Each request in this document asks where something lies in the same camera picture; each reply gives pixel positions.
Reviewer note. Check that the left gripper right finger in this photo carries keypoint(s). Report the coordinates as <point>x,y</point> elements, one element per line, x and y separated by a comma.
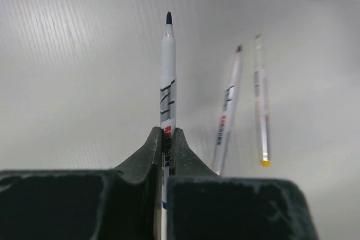
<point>204,205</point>

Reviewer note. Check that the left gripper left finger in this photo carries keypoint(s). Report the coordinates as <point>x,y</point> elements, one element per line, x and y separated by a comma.
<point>118,203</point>

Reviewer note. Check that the red end white pen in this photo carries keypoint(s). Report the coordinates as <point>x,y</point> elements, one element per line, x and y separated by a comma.
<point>227,118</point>

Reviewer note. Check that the blue end white pen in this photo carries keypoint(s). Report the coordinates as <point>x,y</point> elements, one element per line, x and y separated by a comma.
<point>168,92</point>

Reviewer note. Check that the yellow end white pen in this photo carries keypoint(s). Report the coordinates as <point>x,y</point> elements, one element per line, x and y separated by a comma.
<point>261,104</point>

